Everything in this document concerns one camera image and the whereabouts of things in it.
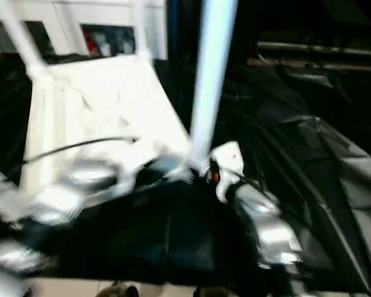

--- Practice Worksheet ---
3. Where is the black work mat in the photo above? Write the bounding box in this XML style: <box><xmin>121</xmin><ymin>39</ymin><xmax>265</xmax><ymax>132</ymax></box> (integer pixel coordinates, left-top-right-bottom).
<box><xmin>0</xmin><ymin>52</ymin><xmax>371</xmax><ymax>295</ymax></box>

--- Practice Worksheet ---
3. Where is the white glass-door cabinet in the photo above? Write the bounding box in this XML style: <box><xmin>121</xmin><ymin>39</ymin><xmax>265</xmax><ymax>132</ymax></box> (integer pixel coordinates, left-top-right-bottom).
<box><xmin>0</xmin><ymin>0</ymin><xmax>169</xmax><ymax>59</ymax></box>

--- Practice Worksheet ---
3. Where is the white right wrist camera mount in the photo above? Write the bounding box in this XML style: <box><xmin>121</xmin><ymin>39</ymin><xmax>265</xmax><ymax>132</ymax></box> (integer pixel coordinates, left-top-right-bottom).
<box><xmin>209</xmin><ymin>140</ymin><xmax>245</xmax><ymax>205</ymax></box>

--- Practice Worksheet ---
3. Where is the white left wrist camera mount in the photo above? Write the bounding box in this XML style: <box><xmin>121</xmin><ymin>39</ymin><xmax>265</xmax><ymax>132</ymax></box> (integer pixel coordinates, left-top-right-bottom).
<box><xmin>113</xmin><ymin>145</ymin><xmax>161</xmax><ymax>196</ymax></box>

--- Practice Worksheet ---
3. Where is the white plastic table top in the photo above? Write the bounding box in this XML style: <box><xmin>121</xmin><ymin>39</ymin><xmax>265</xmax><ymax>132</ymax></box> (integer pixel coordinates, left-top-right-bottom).
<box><xmin>0</xmin><ymin>51</ymin><xmax>198</xmax><ymax>222</ymax></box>

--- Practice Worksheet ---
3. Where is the long grey metal bar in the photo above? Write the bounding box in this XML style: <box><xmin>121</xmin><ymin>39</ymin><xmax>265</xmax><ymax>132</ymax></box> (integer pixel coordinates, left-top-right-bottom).
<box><xmin>256</xmin><ymin>41</ymin><xmax>371</xmax><ymax>58</ymax></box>

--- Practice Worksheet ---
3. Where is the large black case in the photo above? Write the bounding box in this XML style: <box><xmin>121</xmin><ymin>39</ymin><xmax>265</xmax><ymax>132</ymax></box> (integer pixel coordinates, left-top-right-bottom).
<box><xmin>165</xmin><ymin>0</ymin><xmax>371</xmax><ymax>66</ymax></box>

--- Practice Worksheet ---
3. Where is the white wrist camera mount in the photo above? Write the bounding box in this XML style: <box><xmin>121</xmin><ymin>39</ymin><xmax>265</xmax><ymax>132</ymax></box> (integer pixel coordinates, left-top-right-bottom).
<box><xmin>209</xmin><ymin>140</ymin><xmax>245</xmax><ymax>205</ymax></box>
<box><xmin>113</xmin><ymin>145</ymin><xmax>161</xmax><ymax>196</ymax></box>

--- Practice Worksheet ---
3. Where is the dark brown rounded object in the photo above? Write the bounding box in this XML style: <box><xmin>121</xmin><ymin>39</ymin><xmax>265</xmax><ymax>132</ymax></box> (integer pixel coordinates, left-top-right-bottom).
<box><xmin>98</xmin><ymin>281</ymin><xmax>140</xmax><ymax>297</ymax></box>

